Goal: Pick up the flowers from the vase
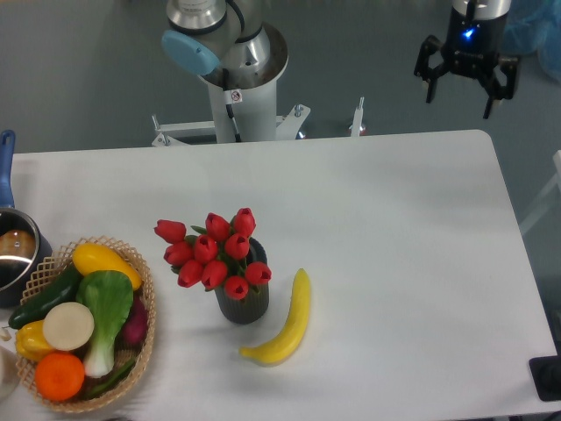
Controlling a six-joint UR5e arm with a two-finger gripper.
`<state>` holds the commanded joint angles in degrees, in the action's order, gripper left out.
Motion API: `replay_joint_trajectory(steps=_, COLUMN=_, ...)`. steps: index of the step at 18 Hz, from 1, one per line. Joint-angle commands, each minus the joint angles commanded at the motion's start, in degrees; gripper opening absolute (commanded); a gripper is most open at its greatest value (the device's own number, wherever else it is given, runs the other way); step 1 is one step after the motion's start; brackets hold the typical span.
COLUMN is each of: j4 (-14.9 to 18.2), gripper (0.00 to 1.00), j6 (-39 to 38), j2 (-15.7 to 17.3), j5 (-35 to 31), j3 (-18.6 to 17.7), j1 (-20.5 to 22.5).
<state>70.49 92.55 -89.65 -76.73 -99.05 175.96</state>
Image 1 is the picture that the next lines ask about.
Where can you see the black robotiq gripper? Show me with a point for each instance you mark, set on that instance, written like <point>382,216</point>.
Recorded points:
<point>471,50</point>

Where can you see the red tulip bouquet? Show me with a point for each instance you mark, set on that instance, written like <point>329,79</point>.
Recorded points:
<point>218,255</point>

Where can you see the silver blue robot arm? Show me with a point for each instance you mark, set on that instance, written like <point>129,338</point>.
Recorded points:
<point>226,44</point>

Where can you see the dark grey ribbed vase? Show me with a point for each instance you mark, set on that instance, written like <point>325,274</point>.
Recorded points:
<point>254,304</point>

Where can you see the blue plastic bag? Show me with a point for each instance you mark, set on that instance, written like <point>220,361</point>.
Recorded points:
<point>533,27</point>

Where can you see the black device at edge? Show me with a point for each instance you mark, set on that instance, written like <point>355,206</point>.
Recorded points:
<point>545,372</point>

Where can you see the yellow banana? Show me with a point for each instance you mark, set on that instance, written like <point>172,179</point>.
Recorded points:
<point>286,341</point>

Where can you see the yellow squash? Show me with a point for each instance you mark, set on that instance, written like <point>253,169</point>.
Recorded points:
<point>92,257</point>

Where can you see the green bok choy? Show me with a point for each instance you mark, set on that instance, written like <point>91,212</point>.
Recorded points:
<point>108,295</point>

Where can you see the purple sweet potato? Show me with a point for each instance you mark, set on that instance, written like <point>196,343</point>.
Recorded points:
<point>135,327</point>

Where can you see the dark green cucumber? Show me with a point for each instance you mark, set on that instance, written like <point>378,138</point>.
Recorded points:
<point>61,290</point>

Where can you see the green chili pepper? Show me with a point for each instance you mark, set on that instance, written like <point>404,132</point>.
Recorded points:
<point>111,382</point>

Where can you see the woven wicker basket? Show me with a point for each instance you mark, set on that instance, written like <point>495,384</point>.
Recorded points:
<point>44,274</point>

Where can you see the white round radish slice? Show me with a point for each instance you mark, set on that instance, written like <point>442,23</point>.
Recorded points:
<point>68,326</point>

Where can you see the orange fruit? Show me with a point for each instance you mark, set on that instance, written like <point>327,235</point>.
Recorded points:
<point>59,376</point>

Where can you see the yellow bell pepper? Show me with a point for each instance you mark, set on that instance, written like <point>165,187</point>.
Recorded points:
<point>31,343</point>

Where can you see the white furniture frame right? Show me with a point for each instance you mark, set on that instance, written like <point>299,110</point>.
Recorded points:
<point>544,201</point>

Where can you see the white metal base frame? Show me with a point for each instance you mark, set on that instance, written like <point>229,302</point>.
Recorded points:
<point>288,127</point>

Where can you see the blue handled saucepan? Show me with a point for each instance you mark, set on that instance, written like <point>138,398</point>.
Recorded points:
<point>23,246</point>

